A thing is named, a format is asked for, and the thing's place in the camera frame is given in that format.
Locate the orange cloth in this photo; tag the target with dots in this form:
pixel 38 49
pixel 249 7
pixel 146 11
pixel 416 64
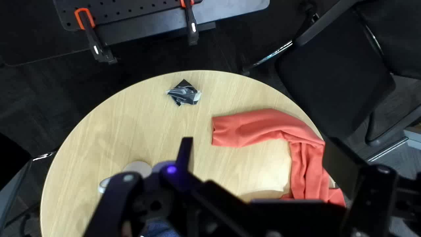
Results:
pixel 308 178

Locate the white ceramic mug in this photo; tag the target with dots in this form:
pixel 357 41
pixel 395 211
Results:
pixel 140 168

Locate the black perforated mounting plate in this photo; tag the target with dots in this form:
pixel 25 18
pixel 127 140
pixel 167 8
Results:
pixel 124 20

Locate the small black binder clip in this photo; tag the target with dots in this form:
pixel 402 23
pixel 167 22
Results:
pixel 184 94

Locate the orange black clamp front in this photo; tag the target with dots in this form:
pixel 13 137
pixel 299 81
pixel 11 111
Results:
pixel 86 23

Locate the black office chair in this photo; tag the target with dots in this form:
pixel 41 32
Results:
pixel 342 64

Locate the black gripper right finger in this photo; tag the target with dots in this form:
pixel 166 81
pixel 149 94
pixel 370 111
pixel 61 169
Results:
pixel 342 165

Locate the orange black clamp rear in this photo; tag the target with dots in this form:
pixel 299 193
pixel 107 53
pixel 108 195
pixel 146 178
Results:
pixel 191 22

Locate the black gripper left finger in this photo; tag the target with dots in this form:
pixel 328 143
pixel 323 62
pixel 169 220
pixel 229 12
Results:
pixel 184 153

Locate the orange black clamp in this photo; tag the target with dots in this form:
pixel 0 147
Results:
pixel 191 22
pixel 86 23

